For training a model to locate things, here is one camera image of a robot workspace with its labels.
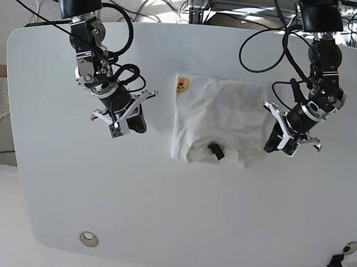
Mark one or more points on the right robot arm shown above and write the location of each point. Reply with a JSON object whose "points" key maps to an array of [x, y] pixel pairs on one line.
{"points": [[99, 72]]}

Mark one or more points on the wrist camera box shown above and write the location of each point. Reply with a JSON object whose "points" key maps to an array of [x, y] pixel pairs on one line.
{"points": [[118, 128], [290, 148]]}

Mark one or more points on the metal table grommet right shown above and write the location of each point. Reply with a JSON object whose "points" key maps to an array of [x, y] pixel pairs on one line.
{"points": [[350, 248]]}

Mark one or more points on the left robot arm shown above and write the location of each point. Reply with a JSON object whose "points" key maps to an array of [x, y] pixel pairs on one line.
{"points": [[317, 95]]}

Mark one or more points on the metal table grommet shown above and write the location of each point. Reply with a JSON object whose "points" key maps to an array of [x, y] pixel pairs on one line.
{"points": [[89, 239], [350, 248]]}

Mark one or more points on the aluminium frame post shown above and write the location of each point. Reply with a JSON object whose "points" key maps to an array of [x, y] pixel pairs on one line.
{"points": [[196, 11]]}

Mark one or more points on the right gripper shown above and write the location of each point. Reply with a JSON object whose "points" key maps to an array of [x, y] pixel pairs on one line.
{"points": [[124, 105]]}

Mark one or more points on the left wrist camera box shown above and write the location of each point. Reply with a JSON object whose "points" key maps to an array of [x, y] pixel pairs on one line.
{"points": [[290, 148]]}

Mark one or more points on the white printed T-shirt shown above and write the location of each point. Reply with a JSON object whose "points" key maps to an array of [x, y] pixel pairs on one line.
{"points": [[219, 121]]}

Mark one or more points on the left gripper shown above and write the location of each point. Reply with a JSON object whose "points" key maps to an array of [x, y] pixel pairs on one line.
{"points": [[295, 124]]}

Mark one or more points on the metal table grommet left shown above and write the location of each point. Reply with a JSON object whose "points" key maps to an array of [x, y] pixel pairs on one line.
{"points": [[89, 239]]}

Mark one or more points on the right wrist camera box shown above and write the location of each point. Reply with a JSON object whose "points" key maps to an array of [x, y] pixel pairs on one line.
{"points": [[118, 128]]}

